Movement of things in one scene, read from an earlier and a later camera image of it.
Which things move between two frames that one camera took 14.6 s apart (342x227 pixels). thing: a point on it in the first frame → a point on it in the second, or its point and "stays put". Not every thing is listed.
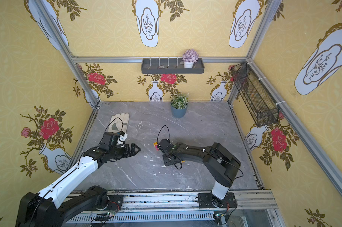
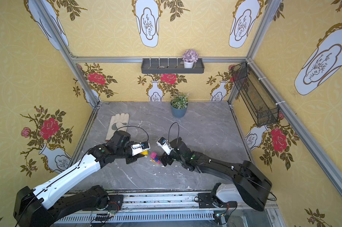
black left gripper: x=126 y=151 → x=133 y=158
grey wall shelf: x=174 y=65 stays put
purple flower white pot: x=189 y=57 stays put
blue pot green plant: x=179 y=104 stays put
